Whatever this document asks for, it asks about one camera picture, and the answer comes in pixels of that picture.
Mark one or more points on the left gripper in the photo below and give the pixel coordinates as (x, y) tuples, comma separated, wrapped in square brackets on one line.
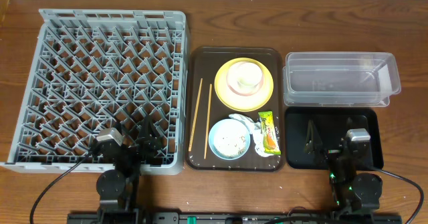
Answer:
[(132, 147)]

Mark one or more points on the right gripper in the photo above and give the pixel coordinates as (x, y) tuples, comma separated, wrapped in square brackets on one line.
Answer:
[(330, 151)]

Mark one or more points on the green snack wrapper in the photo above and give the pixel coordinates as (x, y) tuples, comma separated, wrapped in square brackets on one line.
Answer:
[(270, 142)]

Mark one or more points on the white napkin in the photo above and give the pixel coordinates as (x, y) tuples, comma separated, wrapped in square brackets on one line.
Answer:
[(254, 129)]

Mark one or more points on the wooden chopstick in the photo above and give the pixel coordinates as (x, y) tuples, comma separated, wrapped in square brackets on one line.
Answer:
[(208, 120), (193, 127)]

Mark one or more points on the light blue bowl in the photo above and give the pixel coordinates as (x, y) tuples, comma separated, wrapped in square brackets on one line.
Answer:
[(213, 131)]

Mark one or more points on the leftover rice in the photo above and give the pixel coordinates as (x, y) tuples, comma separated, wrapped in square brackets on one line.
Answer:
[(230, 140)]

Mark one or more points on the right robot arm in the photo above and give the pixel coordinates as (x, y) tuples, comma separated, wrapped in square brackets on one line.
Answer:
[(356, 194)]

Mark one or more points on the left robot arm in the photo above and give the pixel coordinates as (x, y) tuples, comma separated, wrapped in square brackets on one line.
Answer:
[(118, 187)]

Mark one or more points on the grey plastic dishwasher rack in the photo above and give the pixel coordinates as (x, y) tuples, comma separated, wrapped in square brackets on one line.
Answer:
[(94, 67)]

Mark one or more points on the black tray bin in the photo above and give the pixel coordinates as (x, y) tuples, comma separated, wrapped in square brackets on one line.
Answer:
[(331, 126)]

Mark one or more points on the clear plastic bin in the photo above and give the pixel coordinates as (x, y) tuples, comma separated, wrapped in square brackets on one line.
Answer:
[(340, 79)]

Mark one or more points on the dark brown serving tray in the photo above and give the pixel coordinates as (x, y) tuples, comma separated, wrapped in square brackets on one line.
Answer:
[(205, 63)]

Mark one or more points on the yellow plate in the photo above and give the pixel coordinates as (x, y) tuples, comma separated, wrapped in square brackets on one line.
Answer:
[(243, 84)]

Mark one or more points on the pink bowl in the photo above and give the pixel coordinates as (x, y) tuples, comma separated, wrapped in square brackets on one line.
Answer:
[(234, 87)]

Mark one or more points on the cream white cup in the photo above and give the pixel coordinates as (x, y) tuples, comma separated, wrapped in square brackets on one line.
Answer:
[(245, 75)]

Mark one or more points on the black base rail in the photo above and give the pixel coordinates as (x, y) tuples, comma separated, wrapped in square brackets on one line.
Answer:
[(176, 218)]

